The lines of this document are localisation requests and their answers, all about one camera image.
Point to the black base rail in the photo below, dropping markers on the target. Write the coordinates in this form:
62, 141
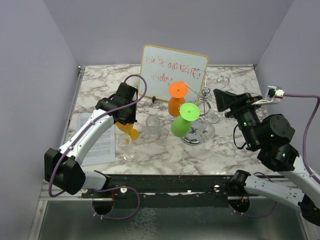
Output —
168, 191

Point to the orange wine glass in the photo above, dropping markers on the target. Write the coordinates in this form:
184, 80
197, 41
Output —
177, 90

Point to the clear wine glass back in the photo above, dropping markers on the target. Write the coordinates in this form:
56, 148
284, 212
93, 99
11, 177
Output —
152, 125

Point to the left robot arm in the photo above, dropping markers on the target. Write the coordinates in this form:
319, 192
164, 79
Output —
63, 167

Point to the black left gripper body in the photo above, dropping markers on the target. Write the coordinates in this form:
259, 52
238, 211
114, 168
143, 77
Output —
130, 115

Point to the yellow framed whiteboard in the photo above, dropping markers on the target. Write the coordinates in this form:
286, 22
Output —
161, 66

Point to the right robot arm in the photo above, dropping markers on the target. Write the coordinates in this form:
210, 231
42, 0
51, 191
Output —
271, 138

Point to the chrome wine glass rack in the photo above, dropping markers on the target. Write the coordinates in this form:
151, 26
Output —
205, 102

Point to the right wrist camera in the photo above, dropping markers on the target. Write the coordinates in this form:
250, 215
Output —
273, 95

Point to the clear wine glass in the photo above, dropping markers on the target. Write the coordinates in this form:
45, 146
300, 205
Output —
207, 129
152, 125
125, 146

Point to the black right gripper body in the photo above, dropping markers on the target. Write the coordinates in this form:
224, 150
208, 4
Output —
246, 116

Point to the printed paper sheet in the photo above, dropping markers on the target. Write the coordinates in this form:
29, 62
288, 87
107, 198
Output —
100, 147

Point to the yellow-orange wine glass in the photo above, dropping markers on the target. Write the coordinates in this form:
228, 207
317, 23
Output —
128, 129

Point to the green wine glass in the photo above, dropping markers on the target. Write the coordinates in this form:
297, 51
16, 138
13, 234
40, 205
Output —
182, 124

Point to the clear wine glass front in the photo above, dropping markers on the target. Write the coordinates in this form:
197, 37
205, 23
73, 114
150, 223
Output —
125, 146

